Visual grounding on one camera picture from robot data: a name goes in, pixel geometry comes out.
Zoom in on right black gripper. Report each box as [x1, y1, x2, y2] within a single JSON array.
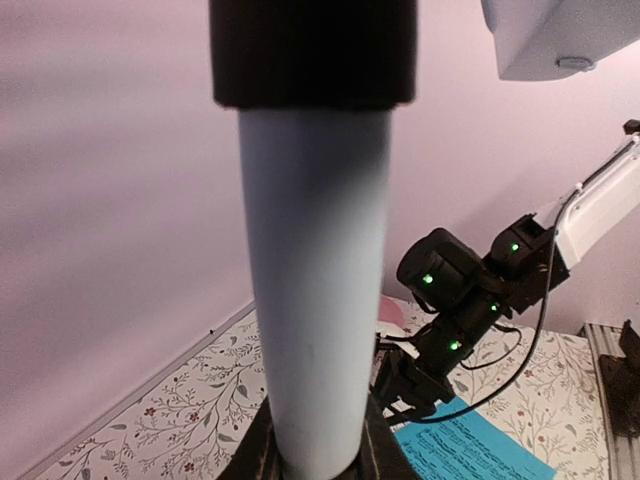
[[371, 347, 455, 425]]

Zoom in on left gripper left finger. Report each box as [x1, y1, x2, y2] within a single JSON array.
[[219, 399, 280, 480]]

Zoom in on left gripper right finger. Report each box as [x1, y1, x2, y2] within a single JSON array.
[[357, 394, 420, 480]]

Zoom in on blue sheet music page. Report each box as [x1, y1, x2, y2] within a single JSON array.
[[395, 412, 556, 479]]

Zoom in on light blue music stand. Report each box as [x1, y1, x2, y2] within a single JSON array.
[[208, 1, 426, 479]]

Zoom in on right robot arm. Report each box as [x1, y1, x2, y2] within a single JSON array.
[[370, 119, 639, 426]]

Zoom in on pink plate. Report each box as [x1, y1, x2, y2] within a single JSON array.
[[378, 295, 405, 329]]

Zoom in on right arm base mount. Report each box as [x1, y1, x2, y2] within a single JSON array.
[[598, 320, 639, 438]]

